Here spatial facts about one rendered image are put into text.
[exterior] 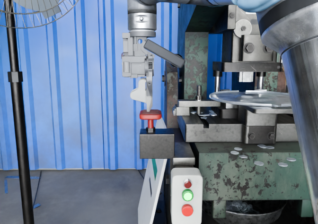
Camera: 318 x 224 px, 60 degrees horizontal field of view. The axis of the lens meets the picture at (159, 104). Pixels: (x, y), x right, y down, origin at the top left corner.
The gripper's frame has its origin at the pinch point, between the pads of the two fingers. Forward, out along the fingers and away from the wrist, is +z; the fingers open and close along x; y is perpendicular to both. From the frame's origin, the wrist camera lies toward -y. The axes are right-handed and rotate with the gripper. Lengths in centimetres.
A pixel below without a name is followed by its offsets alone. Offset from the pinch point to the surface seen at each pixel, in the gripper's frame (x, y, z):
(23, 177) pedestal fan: -34, 54, 36
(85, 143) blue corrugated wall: -132, 52, 53
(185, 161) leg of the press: 4.0, -9.3, 14.1
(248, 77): -20.4, -33.5, -6.6
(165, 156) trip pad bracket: 3.0, -4.1, 13.0
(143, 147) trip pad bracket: 3.0, 2.1, 10.5
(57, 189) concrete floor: -104, 67, 77
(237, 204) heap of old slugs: -23, -33, 43
